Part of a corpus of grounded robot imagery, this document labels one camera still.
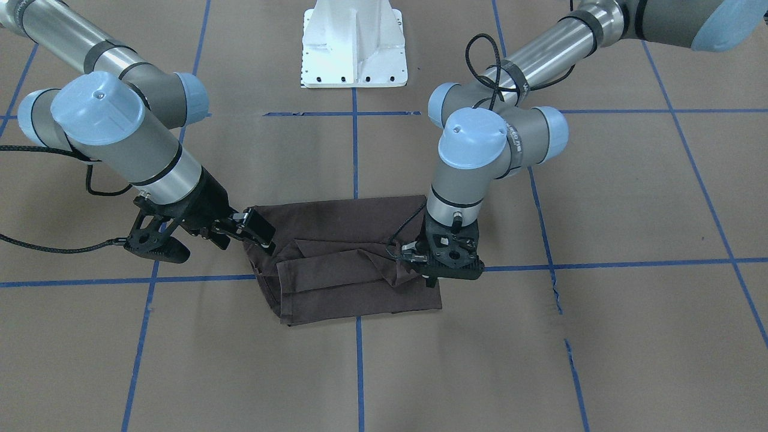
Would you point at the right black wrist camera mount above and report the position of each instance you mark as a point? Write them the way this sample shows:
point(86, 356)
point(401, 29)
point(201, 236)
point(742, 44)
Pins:
point(151, 234)

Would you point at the brown t-shirt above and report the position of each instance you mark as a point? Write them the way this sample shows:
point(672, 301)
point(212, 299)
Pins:
point(331, 261)

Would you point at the white camera post base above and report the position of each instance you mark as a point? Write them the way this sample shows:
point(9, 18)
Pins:
point(353, 44)

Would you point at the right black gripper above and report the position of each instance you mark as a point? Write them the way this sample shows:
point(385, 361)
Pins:
point(209, 200)

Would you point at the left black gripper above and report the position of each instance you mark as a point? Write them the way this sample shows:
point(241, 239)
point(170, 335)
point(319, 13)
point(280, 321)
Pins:
point(413, 257)

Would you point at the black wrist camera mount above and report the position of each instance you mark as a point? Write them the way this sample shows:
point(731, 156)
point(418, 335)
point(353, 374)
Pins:
point(151, 234)
point(454, 257)

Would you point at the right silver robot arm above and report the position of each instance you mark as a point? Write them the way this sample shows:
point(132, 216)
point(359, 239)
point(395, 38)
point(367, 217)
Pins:
point(121, 111)

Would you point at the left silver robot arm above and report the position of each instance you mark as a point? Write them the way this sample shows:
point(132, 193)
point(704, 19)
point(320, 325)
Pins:
point(486, 135)

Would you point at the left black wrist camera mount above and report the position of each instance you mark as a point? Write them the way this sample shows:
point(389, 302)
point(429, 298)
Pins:
point(454, 257)

